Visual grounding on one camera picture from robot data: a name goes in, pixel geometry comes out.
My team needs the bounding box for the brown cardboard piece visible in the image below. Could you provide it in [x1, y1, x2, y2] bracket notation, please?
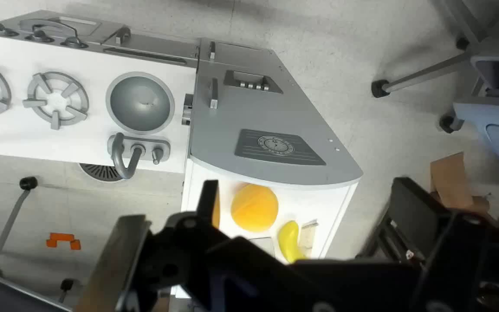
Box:
[430, 152, 494, 218]

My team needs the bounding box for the white grey toy kitchen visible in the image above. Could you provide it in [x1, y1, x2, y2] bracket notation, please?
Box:
[0, 10, 366, 268]

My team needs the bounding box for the yellow banana toy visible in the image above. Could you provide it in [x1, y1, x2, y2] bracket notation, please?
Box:
[276, 219, 309, 266]

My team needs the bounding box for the office chair base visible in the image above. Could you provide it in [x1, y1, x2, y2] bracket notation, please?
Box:
[369, 0, 499, 176]

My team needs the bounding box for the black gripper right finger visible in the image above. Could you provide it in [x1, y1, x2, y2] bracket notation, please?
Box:
[369, 176, 499, 275]

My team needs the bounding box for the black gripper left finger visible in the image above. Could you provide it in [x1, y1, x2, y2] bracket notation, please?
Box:
[151, 179, 246, 275]

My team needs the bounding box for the grey camera tripod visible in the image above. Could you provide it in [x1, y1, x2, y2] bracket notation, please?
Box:
[0, 176, 82, 306]

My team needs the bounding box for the orange floor marker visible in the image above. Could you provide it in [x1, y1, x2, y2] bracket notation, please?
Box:
[45, 231, 84, 252]

